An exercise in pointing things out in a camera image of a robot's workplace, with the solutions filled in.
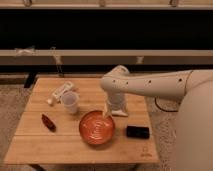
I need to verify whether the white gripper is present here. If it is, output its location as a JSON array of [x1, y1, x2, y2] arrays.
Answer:
[[103, 93, 128, 118]]

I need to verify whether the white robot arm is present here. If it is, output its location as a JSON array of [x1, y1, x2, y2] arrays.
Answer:
[[100, 65, 213, 171]]

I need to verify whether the orange bowl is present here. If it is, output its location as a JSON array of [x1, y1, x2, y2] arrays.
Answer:
[[79, 110, 115, 145]]

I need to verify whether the black rectangular device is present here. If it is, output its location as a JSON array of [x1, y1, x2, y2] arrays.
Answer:
[[126, 126, 150, 139]]

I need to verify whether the clear plastic cup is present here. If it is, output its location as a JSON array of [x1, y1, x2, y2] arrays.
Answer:
[[61, 91, 79, 114]]

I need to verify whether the wooden table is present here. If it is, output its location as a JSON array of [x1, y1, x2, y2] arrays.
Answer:
[[3, 77, 160, 166]]

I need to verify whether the black cable on floor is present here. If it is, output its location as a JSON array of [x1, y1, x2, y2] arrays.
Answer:
[[153, 97, 180, 113]]

